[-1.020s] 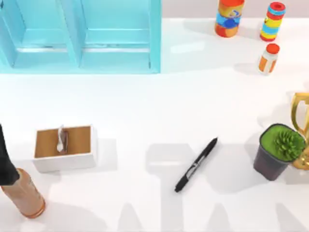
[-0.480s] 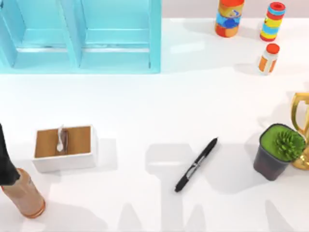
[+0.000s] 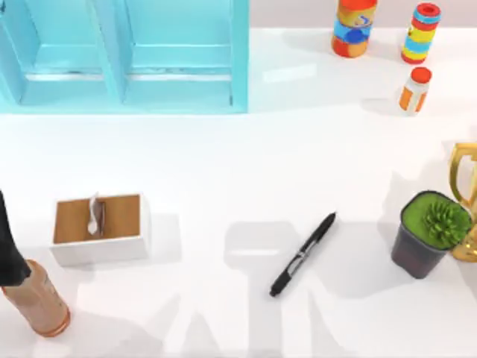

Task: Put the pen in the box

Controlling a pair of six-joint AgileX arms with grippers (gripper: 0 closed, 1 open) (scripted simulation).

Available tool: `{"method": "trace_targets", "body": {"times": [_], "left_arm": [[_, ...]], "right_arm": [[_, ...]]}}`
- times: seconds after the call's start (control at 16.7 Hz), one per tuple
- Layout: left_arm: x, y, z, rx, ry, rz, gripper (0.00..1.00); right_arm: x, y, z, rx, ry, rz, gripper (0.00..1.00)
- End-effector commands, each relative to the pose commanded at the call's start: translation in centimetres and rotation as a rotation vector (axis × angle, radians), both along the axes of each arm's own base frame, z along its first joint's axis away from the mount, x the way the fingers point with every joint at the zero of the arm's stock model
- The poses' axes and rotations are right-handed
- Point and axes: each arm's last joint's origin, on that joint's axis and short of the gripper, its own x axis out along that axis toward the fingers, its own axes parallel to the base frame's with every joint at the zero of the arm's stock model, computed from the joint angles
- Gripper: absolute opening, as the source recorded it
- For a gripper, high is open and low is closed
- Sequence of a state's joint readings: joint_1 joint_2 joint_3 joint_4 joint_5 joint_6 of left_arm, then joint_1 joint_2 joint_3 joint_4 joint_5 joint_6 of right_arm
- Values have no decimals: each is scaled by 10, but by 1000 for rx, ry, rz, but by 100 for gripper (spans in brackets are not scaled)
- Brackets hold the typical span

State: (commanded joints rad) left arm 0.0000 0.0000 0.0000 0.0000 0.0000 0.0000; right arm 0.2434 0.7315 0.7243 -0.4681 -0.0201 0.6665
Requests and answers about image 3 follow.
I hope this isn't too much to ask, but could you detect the brown bottle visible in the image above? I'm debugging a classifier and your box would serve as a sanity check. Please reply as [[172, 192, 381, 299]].
[[1, 260, 72, 339]]

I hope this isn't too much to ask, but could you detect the large orange and blue can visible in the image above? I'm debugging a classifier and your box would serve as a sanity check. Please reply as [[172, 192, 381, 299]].
[[331, 0, 379, 60]]

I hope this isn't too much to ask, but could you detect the gold trophy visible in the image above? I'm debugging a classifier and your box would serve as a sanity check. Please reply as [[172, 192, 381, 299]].
[[449, 142, 477, 263]]

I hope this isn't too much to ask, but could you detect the red yellow blue striped can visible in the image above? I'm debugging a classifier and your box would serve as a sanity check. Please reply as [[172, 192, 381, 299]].
[[400, 2, 440, 66]]

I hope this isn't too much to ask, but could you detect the white bottle with orange cap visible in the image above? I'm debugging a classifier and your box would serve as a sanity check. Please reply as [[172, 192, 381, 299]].
[[398, 66, 434, 116]]

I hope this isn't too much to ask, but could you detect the black pen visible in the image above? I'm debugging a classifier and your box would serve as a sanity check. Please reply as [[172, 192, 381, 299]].
[[269, 211, 338, 298]]

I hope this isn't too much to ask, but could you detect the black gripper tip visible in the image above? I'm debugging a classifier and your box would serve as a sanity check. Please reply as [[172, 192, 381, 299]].
[[0, 190, 33, 289]]

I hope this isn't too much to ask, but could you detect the green plant in dark pot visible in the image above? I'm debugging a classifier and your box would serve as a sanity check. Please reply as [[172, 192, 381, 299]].
[[391, 190, 473, 280]]

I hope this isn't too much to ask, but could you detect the light blue rack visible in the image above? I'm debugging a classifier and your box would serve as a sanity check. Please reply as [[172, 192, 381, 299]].
[[0, 0, 250, 115]]

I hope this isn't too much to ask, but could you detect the white and wooden tissue box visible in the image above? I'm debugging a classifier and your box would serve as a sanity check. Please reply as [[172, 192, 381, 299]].
[[49, 191, 153, 268]]

